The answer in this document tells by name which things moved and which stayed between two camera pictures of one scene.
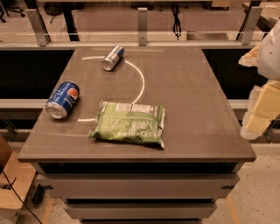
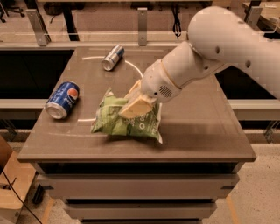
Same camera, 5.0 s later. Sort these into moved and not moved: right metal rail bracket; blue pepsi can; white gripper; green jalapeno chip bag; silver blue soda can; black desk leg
Moved: green jalapeno chip bag; white gripper
Not moved: black desk leg; right metal rail bracket; silver blue soda can; blue pepsi can
